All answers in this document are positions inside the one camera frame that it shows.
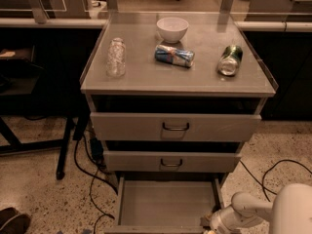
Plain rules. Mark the grey top drawer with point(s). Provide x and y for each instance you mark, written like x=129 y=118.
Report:
x=174 y=127

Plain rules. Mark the blue crushed soda can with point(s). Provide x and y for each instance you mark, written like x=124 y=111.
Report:
x=174 y=56

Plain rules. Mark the white ceramic bowl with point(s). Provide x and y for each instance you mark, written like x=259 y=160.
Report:
x=172 y=29

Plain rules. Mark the clear plastic bottle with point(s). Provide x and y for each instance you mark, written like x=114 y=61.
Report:
x=116 y=58

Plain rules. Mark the green soda can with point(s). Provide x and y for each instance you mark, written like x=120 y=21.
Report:
x=230 y=61

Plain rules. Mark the black power adapter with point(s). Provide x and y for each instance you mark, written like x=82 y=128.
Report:
x=96 y=149

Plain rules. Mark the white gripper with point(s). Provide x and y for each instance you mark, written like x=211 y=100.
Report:
x=218 y=221

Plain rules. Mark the dark shoe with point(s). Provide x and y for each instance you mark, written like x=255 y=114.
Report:
x=13 y=222

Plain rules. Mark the grey middle drawer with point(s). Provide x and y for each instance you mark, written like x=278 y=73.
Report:
x=182 y=162

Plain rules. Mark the grey drawer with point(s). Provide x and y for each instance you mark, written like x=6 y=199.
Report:
x=182 y=162
x=146 y=206
x=174 y=127

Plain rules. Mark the black table frame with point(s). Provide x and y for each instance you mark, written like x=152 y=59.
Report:
x=42 y=83

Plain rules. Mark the grey bottom drawer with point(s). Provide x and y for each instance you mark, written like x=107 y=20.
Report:
x=146 y=206

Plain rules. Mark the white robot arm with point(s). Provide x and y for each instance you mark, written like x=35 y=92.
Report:
x=290 y=213

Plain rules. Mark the grey drawer cabinet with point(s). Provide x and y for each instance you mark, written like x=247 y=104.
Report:
x=151 y=86

